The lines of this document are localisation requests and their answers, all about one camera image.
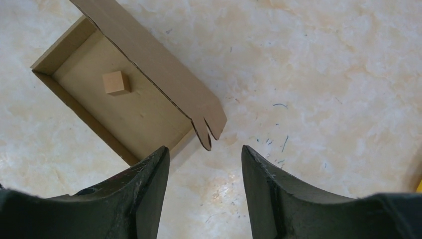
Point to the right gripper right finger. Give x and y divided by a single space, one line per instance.
281 206

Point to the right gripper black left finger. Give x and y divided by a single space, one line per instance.
125 206

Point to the small brown cardboard cube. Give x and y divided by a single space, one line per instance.
116 83

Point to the brown cardboard paper box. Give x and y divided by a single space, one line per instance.
167 102

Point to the yellow folded cloth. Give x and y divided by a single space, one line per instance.
419 188

